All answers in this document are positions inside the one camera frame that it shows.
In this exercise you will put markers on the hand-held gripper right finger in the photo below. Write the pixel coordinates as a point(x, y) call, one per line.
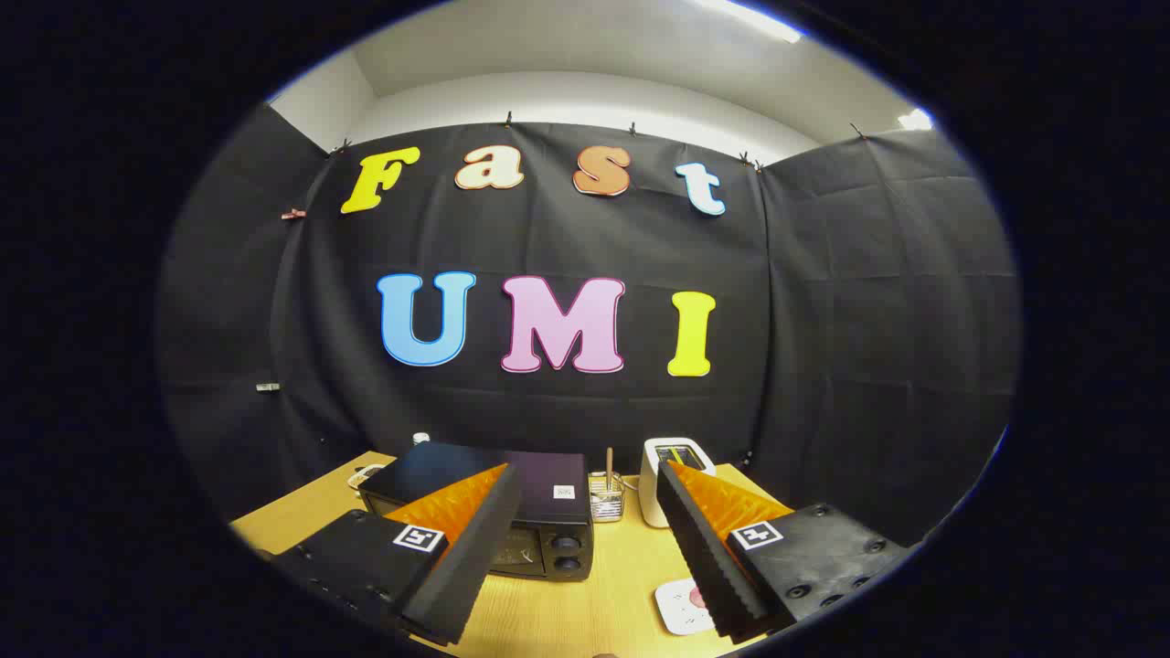
point(704, 548)

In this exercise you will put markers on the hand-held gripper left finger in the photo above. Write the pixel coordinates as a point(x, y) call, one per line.
point(475, 557)

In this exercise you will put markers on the pink round meat slice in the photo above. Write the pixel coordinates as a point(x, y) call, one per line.
point(696, 599)

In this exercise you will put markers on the white square plate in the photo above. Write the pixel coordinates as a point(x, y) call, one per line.
point(675, 610)

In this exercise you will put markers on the black toaster oven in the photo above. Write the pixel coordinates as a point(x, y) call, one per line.
point(548, 475)

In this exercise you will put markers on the white pop-up toaster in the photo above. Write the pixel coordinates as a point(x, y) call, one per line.
point(651, 493)

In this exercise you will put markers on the clear utensil jar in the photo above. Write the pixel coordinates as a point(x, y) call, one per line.
point(605, 504)

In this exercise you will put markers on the wooden stick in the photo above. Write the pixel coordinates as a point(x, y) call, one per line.
point(610, 461)

